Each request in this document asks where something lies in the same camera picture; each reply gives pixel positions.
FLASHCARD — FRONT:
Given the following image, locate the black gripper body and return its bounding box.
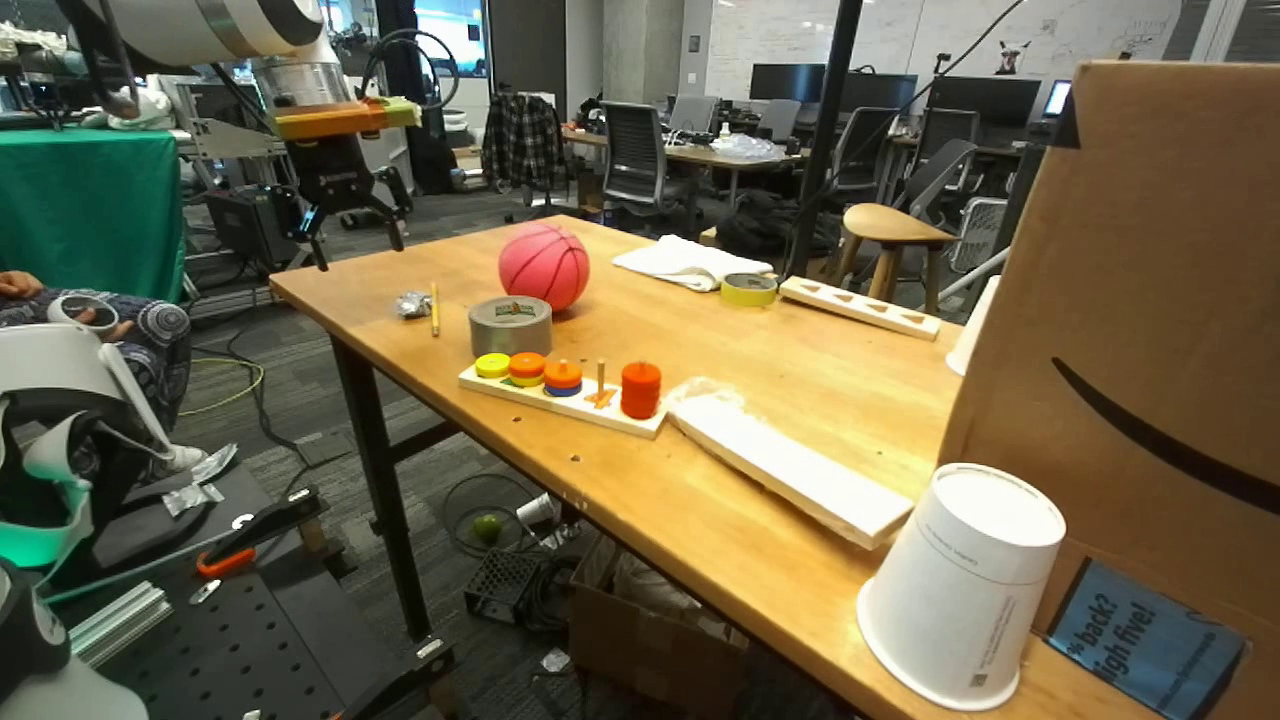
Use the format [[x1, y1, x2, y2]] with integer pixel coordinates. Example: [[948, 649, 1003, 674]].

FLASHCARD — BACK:
[[288, 136, 393, 207]]

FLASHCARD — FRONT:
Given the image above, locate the pink rubber ball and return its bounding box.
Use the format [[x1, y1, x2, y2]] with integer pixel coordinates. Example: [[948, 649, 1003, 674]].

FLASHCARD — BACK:
[[496, 219, 597, 321]]

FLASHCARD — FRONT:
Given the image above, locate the small yellow bowl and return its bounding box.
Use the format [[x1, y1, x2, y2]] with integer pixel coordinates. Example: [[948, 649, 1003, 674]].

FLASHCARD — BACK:
[[714, 268, 784, 310]]

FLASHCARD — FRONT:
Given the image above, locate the plaid shirt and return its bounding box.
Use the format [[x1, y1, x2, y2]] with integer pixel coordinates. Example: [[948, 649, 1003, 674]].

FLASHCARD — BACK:
[[475, 89, 572, 194]]

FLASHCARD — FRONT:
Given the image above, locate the green table cloth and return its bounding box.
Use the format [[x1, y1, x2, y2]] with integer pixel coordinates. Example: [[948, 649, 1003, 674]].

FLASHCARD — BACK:
[[0, 129, 189, 306]]

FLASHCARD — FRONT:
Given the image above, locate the wooden stacking toy board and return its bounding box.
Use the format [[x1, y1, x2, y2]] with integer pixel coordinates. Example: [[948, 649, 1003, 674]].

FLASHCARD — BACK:
[[454, 355, 676, 441]]

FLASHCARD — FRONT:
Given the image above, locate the folded white towel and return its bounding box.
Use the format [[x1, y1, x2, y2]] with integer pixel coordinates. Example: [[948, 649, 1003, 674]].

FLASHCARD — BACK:
[[609, 232, 775, 295]]

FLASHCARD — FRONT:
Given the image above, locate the red toy cylinder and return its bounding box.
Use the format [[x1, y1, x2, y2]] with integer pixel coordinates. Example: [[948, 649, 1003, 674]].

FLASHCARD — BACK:
[[614, 355, 662, 423]]

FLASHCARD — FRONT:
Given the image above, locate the black keyboard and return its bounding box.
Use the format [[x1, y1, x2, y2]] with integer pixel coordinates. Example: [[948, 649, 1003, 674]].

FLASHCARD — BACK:
[[461, 534, 562, 632]]

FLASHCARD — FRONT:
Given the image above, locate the black perforated cart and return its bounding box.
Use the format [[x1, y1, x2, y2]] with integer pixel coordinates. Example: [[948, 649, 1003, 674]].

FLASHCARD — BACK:
[[74, 463, 454, 720]]

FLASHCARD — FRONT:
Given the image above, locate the black vertical pole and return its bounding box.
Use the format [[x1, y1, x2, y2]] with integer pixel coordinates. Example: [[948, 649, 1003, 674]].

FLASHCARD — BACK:
[[784, 0, 868, 273]]

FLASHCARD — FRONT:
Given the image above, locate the wide black monitor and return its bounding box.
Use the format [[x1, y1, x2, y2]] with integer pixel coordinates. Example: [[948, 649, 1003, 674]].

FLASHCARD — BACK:
[[746, 61, 918, 116]]

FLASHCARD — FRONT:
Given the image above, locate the long white flat block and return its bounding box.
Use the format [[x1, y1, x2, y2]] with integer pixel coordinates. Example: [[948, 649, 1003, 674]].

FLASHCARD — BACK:
[[662, 384, 918, 556]]

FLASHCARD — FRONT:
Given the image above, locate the wooden strip with holes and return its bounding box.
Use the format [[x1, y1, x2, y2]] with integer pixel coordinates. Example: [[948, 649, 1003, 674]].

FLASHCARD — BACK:
[[775, 273, 948, 345]]

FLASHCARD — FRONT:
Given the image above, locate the round wooden stool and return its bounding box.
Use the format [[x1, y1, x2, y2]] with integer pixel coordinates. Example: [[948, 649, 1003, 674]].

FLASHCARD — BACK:
[[831, 201, 961, 304]]

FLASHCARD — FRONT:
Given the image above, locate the brown cardboard box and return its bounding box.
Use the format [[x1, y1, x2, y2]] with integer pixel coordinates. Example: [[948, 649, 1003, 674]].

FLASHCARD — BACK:
[[562, 575, 750, 720]]

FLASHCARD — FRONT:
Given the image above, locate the black computer monitor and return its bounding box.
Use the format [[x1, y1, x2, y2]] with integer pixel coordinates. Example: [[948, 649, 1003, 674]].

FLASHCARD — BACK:
[[927, 73, 1042, 136]]

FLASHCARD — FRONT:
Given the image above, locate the large white paper cup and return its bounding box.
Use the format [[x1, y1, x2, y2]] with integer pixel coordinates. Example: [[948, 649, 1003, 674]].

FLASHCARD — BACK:
[[852, 458, 1072, 714]]

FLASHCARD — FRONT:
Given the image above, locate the cardboard shipping box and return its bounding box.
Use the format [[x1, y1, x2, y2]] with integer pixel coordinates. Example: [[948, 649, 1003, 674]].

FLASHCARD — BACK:
[[937, 56, 1280, 720]]

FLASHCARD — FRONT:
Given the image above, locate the yellow wrist camera mount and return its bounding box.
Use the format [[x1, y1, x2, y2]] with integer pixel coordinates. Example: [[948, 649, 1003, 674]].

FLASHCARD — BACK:
[[272, 92, 425, 142]]

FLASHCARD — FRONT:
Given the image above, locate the grey duct tape roll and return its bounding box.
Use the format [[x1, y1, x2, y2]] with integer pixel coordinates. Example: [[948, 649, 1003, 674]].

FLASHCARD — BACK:
[[465, 291, 554, 361]]

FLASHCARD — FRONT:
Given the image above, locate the dark orange toy ring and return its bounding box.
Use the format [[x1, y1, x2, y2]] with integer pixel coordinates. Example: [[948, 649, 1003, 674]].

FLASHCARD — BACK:
[[540, 355, 586, 398]]

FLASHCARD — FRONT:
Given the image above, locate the black metal table frame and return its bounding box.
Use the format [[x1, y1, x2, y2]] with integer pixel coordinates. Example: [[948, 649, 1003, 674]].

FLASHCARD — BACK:
[[328, 337, 465, 644]]

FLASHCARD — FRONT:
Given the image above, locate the orange handled tool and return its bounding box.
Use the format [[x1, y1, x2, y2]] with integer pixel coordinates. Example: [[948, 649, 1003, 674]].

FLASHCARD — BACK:
[[192, 482, 322, 583]]

